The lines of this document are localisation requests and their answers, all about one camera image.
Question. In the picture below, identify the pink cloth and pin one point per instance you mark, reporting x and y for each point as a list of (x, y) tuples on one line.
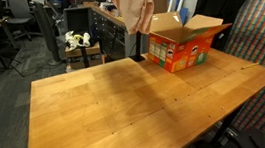
[(135, 11)]

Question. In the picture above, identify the orange Pringles cardboard box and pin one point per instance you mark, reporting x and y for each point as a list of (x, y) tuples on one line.
[(183, 53)]

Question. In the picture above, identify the grey drawer counter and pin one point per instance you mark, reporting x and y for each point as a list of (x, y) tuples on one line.
[(110, 29)]

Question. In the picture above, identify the white and yellow plush items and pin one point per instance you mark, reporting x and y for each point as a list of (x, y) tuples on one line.
[(74, 40)]

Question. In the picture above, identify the dark standing floor panel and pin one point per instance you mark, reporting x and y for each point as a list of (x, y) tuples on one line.
[(47, 30)]

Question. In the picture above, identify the yellow pencil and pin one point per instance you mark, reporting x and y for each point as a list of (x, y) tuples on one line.
[(250, 66)]

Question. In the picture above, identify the grey office chair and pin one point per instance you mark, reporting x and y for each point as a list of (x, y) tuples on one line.
[(20, 13)]

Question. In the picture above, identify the black equipment under table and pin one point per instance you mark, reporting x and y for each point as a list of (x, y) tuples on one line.
[(244, 140)]

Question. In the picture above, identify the black camera stand pole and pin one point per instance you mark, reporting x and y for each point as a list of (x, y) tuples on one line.
[(138, 46)]

